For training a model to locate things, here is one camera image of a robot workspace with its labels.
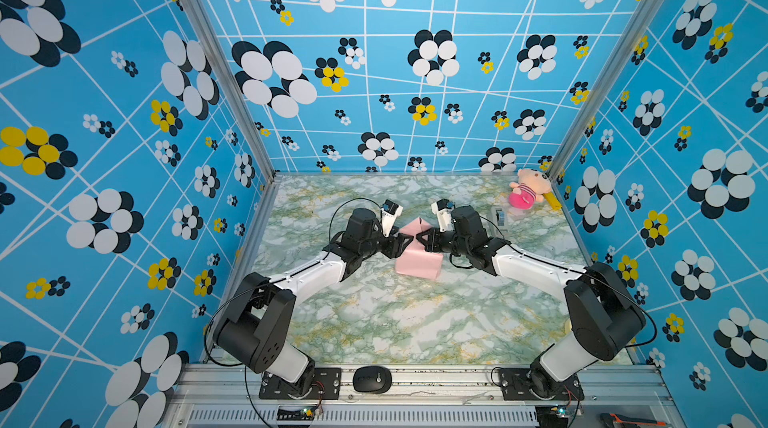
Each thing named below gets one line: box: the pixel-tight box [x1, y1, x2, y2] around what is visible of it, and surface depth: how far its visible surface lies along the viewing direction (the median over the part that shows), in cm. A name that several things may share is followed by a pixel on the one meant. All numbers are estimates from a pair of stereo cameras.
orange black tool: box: [600, 413, 667, 428], surface depth 69 cm
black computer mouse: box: [352, 366, 393, 394], surface depth 74 cm
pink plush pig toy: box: [508, 168, 552, 210], surface depth 110 cm
